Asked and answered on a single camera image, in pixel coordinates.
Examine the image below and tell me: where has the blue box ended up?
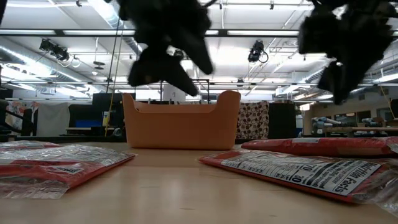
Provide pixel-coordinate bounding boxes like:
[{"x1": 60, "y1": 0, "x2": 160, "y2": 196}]
[{"x1": 75, "y1": 119, "x2": 103, "y2": 128}]

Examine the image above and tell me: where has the thin black ceiling rail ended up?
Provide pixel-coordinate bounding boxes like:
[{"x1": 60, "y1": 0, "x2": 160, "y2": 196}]
[{"x1": 0, "y1": 81, "x2": 398, "y2": 87}]

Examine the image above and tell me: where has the black ceiling spotlight cluster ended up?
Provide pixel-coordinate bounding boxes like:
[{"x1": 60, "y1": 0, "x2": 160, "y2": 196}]
[{"x1": 39, "y1": 38, "x2": 71, "y2": 62}]

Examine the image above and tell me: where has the wooden workbench with shelves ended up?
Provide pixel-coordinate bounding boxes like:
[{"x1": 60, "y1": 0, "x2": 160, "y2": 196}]
[{"x1": 303, "y1": 102, "x2": 398, "y2": 138}]

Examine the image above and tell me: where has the black ceiling-mounted camera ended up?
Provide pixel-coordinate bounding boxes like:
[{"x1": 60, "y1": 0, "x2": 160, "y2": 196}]
[{"x1": 248, "y1": 39, "x2": 269, "y2": 64}]

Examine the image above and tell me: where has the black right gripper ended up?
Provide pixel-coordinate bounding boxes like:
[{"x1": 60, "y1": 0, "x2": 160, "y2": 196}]
[{"x1": 297, "y1": 8, "x2": 395, "y2": 106}]

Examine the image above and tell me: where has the white cloth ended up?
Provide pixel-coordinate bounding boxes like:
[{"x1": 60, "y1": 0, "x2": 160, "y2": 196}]
[{"x1": 36, "y1": 102, "x2": 71, "y2": 137}]

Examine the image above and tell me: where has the floral patterned cloth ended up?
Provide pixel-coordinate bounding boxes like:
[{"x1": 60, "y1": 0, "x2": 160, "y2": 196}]
[{"x1": 5, "y1": 101, "x2": 38, "y2": 131}]

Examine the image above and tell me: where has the black cabinet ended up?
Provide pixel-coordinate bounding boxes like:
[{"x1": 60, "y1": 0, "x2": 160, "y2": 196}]
[{"x1": 268, "y1": 102, "x2": 297, "y2": 136}]

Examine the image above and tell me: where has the red popcorn bag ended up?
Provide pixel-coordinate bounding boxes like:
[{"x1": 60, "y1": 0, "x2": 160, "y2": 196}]
[
  {"x1": 198, "y1": 149, "x2": 398, "y2": 217},
  {"x1": 0, "y1": 140, "x2": 62, "y2": 152},
  {"x1": 0, "y1": 144, "x2": 137, "y2": 200},
  {"x1": 241, "y1": 136, "x2": 398, "y2": 158}
]

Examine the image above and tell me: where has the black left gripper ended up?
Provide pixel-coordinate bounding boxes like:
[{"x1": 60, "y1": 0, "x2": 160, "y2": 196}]
[{"x1": 118, "y1": 11, "x2": 215, "y2": 97}]

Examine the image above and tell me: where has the orange plastic basket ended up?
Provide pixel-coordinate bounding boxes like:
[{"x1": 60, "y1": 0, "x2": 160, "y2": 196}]
[{"x1": 121, "y1": 90, "x2": 242, "y2": 151}]

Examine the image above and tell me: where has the black overhead light bar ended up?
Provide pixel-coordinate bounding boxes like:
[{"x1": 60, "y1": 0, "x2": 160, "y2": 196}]
[{"x1": 0, "y1": 29, "x2": 398, "y2": 38}]

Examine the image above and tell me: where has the black hanging cable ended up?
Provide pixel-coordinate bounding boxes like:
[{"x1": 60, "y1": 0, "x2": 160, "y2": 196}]
[{"x1": 105, "y1": 20, "x2": 125, "y2": 94}]

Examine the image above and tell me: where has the brown circle-patterned cloth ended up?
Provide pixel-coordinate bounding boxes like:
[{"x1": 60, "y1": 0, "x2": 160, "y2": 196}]
[{"x1": 235, "y1": 101, "x2": 270, "y2": 140}]

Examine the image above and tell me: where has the black chair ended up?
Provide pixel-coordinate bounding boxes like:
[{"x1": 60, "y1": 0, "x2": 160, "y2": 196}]
[{"x1": 0, "y1": 99, "x2": 34, "y2": 138}]

